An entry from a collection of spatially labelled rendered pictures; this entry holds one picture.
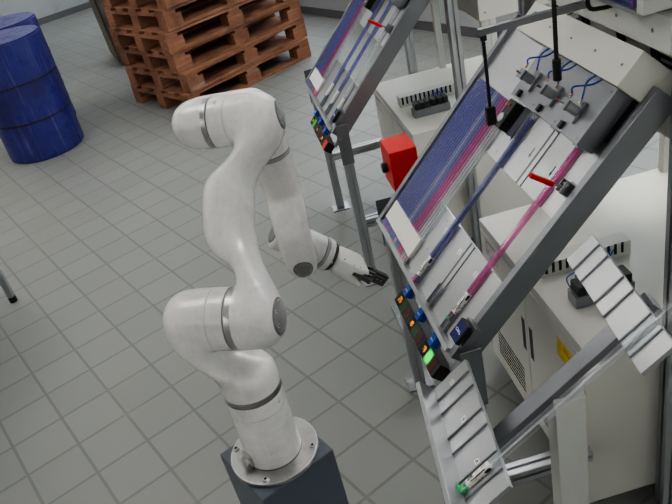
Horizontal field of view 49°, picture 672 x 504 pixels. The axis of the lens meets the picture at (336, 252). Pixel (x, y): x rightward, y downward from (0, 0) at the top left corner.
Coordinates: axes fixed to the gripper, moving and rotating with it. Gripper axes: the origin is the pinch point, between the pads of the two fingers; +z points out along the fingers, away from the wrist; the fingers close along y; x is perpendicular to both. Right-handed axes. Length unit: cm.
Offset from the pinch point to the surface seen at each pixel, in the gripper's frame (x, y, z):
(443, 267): 12.3, 6.2, 10.2
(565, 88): 64, 13, 4
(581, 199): 48, 32, 11
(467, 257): 19.3, 12.3, 10.1
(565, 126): 58, 21, 4
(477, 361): 6.1, 36.5, 12.0
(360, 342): -58, -71, 51
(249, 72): -56, -426, 37
